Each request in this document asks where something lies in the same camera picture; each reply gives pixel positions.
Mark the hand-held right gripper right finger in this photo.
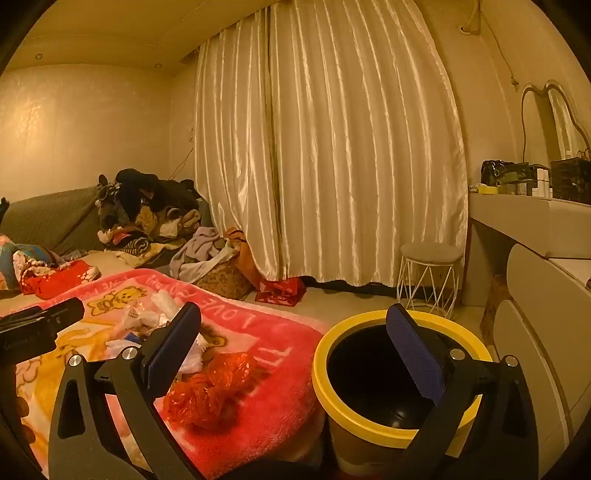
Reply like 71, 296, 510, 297
385, 303, 541, 480

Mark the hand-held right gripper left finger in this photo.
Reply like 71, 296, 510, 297
48, 302, 202, 480

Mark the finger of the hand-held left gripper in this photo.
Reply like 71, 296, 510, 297
0, 298, 86, 335

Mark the pile of white plastic wrappers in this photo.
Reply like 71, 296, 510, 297
106, 291, 211, 374

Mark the red plastic bag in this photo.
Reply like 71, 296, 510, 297
163, 352, 258, 428

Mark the yellow rimmed trash can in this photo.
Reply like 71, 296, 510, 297
311, 309, 495, 472

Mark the red printed cloth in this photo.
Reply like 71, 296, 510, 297
21, 260, 101, 298

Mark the colourful printed blanket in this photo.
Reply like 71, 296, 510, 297
0, 234, 70, 291

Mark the woven basket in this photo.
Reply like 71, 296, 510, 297
196, 261, 252, 301

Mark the wicker laundry basket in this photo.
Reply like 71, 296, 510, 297
170, 226, 241, 282

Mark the grey bed headboard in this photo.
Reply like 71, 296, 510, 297
0, 185, 213, 259

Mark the orange bag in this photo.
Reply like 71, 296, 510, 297
224, 227, 265, 289

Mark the pink bear print blanket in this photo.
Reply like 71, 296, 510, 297
0, 268, 331, 480

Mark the red gift bag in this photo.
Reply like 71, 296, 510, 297
256, 277, 305, 308

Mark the pile of dark clothes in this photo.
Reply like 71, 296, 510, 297
95, 168, 215, 257

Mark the white vanity desk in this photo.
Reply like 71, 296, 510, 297
462, 191, 591, 444

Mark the cream satin curtain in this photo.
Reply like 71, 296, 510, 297
194, 0, 469, 288

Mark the dark storage organizer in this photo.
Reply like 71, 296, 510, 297
550, 157, 591, 205

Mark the wavy framed mirror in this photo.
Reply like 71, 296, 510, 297
522, 79, 591, 164

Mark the white wire frame stool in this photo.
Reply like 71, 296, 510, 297
396, 243, 464, 319

